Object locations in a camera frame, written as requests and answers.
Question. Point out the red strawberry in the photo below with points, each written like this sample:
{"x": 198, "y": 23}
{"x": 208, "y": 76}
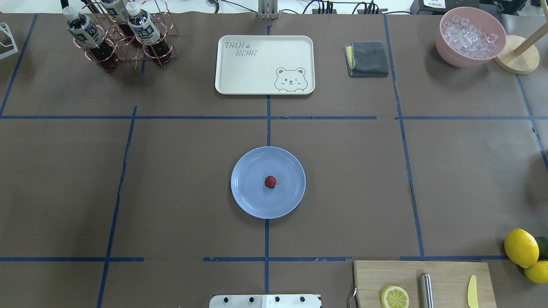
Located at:
{"x": 270, "y": 182}

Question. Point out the blue round plate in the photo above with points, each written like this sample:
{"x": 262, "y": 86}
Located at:
{"x": 249, "y": 191}

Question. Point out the cream bear tray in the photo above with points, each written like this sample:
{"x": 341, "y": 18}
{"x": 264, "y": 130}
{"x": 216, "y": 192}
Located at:
{"x": 265, "y": 65}

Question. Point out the grey folded cloth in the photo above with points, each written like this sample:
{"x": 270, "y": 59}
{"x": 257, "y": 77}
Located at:
{"x": 366, "y": 59}

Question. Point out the dark tea bottle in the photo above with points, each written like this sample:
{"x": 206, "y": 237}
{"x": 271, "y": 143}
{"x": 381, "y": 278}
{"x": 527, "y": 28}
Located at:
{"x": 90, "y": 38}
{"x": 117, "y": 11}
{"x": 144, "y": 27}

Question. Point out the wooden cutting board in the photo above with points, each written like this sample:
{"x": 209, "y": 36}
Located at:
{"x": 449, "y": 282}

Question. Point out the halved lemon slice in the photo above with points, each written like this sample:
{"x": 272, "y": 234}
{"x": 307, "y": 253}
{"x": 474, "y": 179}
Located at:
{"x": 394, "y": 296}

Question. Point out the pink bowl of ice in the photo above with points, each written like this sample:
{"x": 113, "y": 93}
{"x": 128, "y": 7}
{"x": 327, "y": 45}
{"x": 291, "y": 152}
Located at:
{"x": 469, "y": 37}

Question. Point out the yellow plastic knife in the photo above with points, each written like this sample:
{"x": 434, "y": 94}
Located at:
{"x": 472, "y": 296}

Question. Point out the yellow lemon upper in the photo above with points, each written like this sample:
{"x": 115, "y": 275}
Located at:
{"x": 521, "y": 248}

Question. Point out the yellow lemon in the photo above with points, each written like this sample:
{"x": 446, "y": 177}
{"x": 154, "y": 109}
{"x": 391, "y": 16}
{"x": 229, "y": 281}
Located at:
{"x": 521, "y": 248}
{"x": 538, "y": 272}

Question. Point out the wooden cup stand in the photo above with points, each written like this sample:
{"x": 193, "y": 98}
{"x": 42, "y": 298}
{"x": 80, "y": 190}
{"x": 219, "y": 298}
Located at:
{"x": 519, "y": 55}

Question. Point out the green lime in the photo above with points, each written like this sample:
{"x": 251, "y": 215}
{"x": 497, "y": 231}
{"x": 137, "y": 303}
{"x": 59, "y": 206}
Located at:
{"x": 542, "y": 243}

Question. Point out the yellow lemon lower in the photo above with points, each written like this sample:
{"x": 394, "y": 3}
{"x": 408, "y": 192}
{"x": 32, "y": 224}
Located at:
{"x": 538, "y": 272}

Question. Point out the white cup rack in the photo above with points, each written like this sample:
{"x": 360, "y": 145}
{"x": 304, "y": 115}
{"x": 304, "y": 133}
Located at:
{"x": 8, "y": 45}

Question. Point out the aluminium frame post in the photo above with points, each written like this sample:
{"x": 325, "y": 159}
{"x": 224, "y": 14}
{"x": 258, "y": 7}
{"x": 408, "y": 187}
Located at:
{"x": 268, "y": 9}

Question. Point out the white pillar mount base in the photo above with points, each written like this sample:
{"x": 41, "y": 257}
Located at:
{"x": 266, "y": 301}

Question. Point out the metal handled knife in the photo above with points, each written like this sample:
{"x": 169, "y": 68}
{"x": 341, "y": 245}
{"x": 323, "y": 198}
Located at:
{"x": 426, "y": 290}

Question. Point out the copper wire bottle rack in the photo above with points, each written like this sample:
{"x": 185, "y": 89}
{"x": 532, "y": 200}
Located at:
{"x": 130, "y": 49}

